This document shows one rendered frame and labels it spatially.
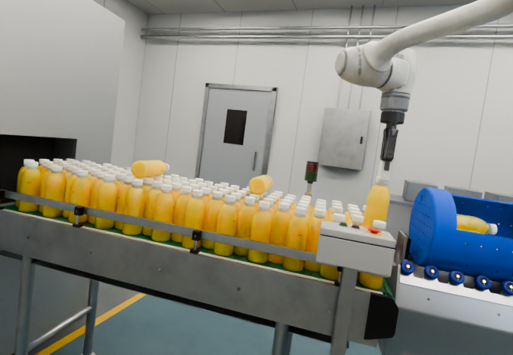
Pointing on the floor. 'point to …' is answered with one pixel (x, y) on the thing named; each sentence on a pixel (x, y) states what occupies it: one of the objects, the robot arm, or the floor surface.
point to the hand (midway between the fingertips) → (384, 171)
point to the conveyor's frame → (183, 284)
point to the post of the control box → (343, 311)
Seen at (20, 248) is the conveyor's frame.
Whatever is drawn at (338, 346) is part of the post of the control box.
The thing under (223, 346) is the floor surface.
